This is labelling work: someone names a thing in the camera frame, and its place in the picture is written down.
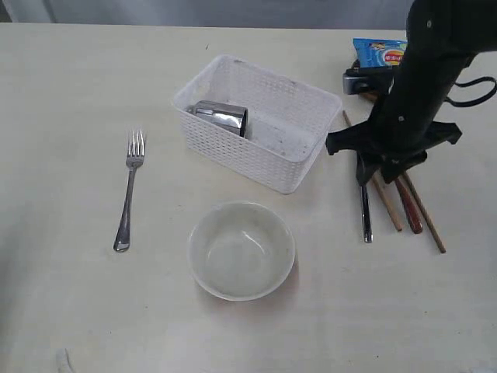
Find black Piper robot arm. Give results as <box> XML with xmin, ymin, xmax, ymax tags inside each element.
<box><xmin>325</xmin><ymin>1</ymin><xmax>496</xmax><ymax>186</ymax></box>

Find stainless steel cup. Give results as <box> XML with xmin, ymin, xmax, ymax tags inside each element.
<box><xmin>186</xmin><ymin>100</ymin><xmax>249</xmax><ymax>138</ymax></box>

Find white plastic perforated basket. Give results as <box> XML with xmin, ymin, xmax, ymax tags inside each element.
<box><xmin>172</xmin><ymin>55</ymin><xmax>342</xmax><ymax>194</ymax></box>

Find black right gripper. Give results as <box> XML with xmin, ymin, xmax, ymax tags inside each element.
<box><xmin>326</xmin><ymin>51</ymin><xmax>463</xmax><ymax>186</ymax></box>

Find white patterned ceramic bowl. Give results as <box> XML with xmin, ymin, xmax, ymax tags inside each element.
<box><xmin>186</xmin><ymin>200</ymin><xmax>297</xmax><ymax>302</ymax></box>

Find brown wooden chopstick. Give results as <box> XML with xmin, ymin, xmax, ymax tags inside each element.
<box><xmin>342</xmin><ymin>110</ymin><xmax>404</xmax><ymax>232</ymax></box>
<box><xmin>402</xmin><ymin>172</ymin><xmax>447</xmax><ymax>254</ymax></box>

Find dark brown round plate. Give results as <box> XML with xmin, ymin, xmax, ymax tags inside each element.
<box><xmin>352</xmin><ymin>59</ymin><xmax>379</xmax><ymax>104</ymax></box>

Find silver metal fork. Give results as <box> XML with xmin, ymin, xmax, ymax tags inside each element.
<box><xmin>113</xmin><ymin>130</ymin><xmax>146</xmax><ymax>253</ymax></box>

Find blue Lays chips bag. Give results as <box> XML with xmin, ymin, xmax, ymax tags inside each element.
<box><xmin>353</xmin><ymin>38</ymin><xmax>407</xmax><ymax>68</ymax></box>

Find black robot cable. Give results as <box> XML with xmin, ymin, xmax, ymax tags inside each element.
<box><xmin>444</xmin><ymin>75</ymin><xmax>497</xmax><ymax>108</ymax></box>

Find silver table knife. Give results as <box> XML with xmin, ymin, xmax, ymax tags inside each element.
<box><xmin>360</xmin><ymin>186</ymin><xmax>373</xmax><ymax>243</ymax></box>

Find dark red wooden spoon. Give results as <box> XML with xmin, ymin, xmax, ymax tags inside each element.
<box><xmin>394</xmin><ymin>177</ymin><xmax>422</xmax><ymax>234</ymax></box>

